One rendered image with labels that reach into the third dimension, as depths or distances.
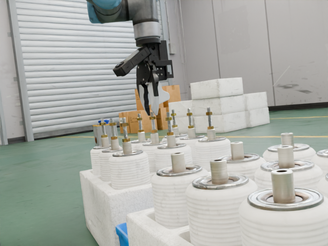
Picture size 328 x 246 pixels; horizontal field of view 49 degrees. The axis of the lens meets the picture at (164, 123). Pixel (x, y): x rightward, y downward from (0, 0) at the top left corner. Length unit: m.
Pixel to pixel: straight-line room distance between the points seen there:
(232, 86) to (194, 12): 4.43
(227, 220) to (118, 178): 0.44
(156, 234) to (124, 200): 0.29
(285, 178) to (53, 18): 6.30
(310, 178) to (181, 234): 0.19
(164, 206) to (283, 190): 0.23
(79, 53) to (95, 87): 0.66
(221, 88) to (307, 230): 3.32
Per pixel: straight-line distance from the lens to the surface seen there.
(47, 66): 6.33
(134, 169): 0.85
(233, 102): 3.79
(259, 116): 4.11
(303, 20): 6.51
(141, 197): 0.83
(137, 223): 0.60
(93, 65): 6.72
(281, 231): 0.36
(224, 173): 0.48
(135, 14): 1.04
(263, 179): 0.53
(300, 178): 0.52
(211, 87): 3.68
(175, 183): 0.55
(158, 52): 1.05
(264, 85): 6.86
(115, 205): 0.82
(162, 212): 0.58
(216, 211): 0.46
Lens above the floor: 0.36
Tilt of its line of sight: 3 degrees down
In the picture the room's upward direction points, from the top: 6 degrees counter-clockwise
